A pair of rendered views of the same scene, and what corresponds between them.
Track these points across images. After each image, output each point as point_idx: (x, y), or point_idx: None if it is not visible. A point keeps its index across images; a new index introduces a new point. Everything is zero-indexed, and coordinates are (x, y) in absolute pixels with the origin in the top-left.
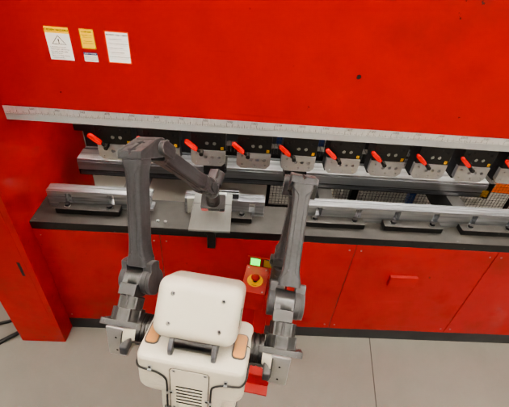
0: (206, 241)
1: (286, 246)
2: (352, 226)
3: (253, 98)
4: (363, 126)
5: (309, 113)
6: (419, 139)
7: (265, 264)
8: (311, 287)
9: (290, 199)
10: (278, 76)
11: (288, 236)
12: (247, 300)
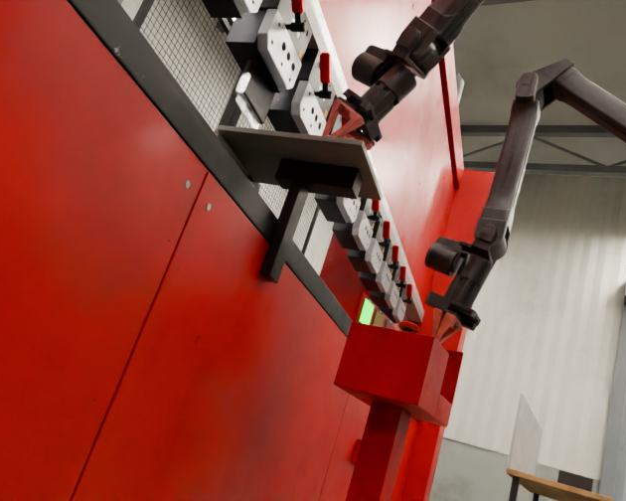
0: (261, 258)
1: None
2: None
3: (345, 10)
4: (372, 151)
5: (360, 89)
6: (383, 203)
7: (375, 323)
8: (305, 475)
9: (538, 106)
10: (364, 8)
11: None
12: (431, 377)
